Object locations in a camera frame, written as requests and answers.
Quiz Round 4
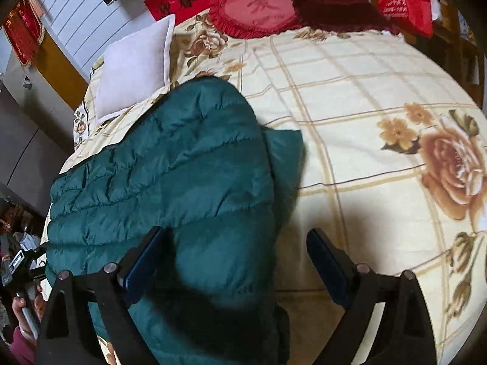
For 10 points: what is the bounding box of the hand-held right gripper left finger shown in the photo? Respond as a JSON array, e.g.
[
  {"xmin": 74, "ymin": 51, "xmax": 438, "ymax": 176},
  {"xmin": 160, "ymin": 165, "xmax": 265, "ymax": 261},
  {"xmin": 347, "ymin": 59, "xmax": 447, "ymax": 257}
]
[{"xmin": 35, "ymin": 226, "xmax": 165, "ymax": 365}]

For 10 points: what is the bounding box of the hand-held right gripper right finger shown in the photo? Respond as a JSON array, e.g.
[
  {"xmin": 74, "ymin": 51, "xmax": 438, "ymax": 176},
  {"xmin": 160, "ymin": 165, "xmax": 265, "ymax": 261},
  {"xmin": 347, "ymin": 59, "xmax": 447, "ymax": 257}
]
[{"xmin": 306, "ymin": 227, "xmax": 438, "ymax": 365}]

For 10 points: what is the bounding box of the green puffer jacket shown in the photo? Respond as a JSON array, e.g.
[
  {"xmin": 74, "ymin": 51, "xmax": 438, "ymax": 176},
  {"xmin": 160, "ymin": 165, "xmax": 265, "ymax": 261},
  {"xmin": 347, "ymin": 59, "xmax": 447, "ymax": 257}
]
[{"xmin": 45, "ymin": 76, "xmax": 307, "ymax": 365}]

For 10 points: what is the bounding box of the person's left forearm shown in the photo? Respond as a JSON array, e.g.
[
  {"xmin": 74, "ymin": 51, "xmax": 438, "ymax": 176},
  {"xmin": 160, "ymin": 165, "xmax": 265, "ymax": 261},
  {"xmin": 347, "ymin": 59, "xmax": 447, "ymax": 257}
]
[{"xmin": 7, "ymin": 327, "xmax": 39, "ymax": 365}]

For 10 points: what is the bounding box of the person's left hand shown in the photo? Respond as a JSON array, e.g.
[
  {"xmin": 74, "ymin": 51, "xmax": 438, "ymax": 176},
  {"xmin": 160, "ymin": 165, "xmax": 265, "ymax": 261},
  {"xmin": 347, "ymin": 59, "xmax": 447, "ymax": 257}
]
[{"xmin": 11, "ymin": 284, "xmax": 47, "ymax": 337}]

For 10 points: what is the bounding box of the bed with floral checked sheet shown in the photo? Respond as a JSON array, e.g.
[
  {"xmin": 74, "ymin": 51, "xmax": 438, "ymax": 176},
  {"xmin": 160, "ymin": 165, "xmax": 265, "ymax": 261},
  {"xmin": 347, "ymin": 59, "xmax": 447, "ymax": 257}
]
[{"xmin": 40, "ymin": 8, "xmax": 487, "ymax": 365}]

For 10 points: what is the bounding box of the white square pillow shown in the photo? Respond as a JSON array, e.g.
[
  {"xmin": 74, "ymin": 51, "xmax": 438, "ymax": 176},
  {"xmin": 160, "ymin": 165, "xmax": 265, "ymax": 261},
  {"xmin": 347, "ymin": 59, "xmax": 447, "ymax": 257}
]
[{"xmin": 93, "ymin": 14, "xmax": 177, "ymax": 121}]

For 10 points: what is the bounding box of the red fringed hanging decoration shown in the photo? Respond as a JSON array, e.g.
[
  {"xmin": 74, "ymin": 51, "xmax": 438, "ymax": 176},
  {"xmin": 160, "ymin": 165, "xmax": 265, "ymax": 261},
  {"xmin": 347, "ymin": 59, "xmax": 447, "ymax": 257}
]
[{"xmin": 4, "ymin": 0, "xmax": 47, "ymax": 66}]

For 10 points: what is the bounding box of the wooden shelf rack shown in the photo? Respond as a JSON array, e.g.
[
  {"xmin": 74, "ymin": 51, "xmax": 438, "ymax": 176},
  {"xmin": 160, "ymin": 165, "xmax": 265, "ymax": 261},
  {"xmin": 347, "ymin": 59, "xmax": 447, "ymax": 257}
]
[{"xmin": 430, "ymin": 0, "xmax": 485, "ymax": 97}]

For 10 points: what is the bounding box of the white slatted headboard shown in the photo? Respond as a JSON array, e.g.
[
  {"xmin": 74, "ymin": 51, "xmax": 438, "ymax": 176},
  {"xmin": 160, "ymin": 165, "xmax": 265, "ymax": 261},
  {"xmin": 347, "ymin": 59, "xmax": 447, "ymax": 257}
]
[{"xmin": 28, "ymin": 0, "xmax": 370, "ymax": 112}]

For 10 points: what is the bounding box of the dark red velvet cushion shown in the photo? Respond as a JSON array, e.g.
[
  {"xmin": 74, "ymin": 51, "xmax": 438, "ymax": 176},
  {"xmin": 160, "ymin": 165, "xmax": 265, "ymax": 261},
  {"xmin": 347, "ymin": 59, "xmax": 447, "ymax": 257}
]
[{"xmin": 288, "ymin": 0, "xmax": 401, "ymax": 36}]

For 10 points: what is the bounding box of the red heart-shaped cushion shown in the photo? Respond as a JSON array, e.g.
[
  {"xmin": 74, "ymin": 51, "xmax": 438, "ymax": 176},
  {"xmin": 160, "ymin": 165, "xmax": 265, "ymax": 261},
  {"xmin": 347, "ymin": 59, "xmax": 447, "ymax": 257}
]
[{"xmin": 207, "ymin": 0, "xmax": 302, "ymax": 40}]

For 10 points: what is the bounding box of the red shopping bag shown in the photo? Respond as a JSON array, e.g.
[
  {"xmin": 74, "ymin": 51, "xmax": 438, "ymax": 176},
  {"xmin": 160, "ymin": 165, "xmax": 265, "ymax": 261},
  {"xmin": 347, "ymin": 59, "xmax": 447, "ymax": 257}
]
[{"xmin": 373, "ymin": 0, "xmax": 435, "ymax": 39}]

